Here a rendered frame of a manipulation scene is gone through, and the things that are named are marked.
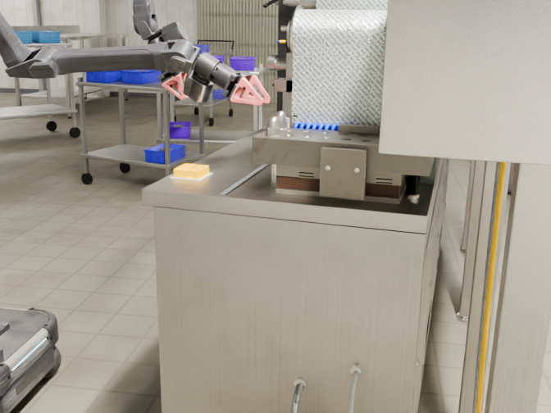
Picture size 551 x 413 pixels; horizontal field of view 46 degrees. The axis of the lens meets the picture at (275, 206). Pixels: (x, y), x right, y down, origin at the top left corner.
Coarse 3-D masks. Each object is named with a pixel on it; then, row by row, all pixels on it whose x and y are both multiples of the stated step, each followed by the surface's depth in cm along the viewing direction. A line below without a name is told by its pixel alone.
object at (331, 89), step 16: (304, 64) 158; (320, 64) 157; (336, 64) 156; (352, 64) 155; (368, 64) 154; (304, 80) 160; (320, 80) 158; (336, 80) 157; (352, 80) 156; (368, 80) 155; (304, 96) 161; (320, 96) 159; (336, 96) 158; (352, 96) 157; (368, 96) 156; (304, 112) 162; (320, 112) 161; (336, 112) 159; (352, 112) 158; (368, 112) 157
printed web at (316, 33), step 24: (336, 0) 175; (360, 0) 174; (384, 0) 172; (312, 24) 156; (336, 24) 154; (360, 24) 153; (384, 24) 151; (312, 48) 157; (336, 48) 155; (360, 48) 154; (384, 48) 152
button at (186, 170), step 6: (180, 168) 162; (186, 168) 162; (192, 168) 162; (198, 168) 162; (204, 168) 163; (174, 174) 162; (180, 174) 161; (186, 174) 161; (192, 174) 160; (198, 174) 160; (204, 174) 163
